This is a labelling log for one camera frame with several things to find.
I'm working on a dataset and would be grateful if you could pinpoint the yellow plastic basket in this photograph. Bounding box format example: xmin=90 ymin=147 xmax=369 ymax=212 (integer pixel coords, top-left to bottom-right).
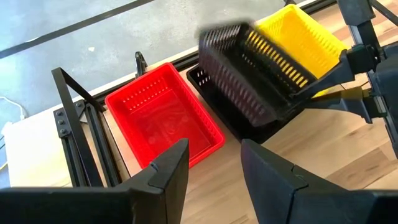
xmin=256 ymin=3 xmax=348 ymax=98

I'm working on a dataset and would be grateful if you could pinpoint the red plastic basket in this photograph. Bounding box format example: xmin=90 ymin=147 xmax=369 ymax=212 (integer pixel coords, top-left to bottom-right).
xmin=104 ymin=62 xmax=226 ymax=170

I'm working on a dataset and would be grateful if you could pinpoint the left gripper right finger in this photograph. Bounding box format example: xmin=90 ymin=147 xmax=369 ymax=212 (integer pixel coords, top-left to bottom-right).
xmin=241 ymin=139 xmax=398 ymax=224

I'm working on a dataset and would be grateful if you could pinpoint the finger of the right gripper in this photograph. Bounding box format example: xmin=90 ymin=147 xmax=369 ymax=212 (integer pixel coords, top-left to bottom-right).
xmin=292 ymin=45 xmax=385 ymax=100
xmin=303 ymin=95 xmax=374 ymax=124

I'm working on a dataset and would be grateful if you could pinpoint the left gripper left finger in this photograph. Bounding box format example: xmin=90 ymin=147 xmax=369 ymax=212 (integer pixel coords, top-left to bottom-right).
xmin=0 ymin=138 xmax=190 ymax=224

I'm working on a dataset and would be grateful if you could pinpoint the wooden shelf board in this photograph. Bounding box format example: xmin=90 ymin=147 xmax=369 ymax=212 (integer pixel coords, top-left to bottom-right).
xmin=102 ymin=62 xmax=368 ymax=194

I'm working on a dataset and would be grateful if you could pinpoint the black aluminium frame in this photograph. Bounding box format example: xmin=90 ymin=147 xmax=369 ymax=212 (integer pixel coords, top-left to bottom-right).
xmin=51 ymin=0 xmax=398 ymax=188

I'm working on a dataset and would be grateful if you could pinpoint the white floor cable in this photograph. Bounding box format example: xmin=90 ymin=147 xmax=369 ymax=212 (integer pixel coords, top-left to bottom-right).
xmin=0 ymin=95 xmax=28 ymax=121

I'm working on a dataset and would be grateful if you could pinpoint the black plastic basket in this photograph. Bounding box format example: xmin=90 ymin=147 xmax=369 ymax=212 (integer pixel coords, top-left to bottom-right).
xmin=198 ymin=21 xmax=318 ymax=128
xmin=185 ymin=65 xmax=304 ymax=144

